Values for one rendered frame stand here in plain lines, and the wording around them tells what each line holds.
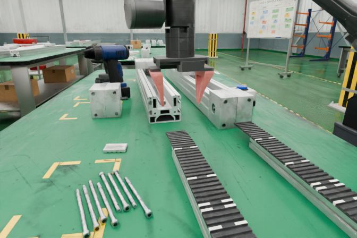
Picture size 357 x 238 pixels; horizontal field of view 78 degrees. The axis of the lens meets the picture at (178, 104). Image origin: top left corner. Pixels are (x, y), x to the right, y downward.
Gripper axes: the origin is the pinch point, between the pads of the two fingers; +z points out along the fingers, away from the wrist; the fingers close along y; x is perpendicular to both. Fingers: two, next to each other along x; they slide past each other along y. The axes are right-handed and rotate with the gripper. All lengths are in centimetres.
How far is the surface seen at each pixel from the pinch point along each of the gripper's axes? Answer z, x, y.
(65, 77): 57, -382, 123
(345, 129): 14, -4, -51
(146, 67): 3, -76, 1
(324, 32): -13, -820, -854
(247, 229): 9.2, 25.1, -2.3
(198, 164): 9.3, 10.3, -0.9
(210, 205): 9.2, 20.3, 0.7
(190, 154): 9.1, 6.9, -0.4
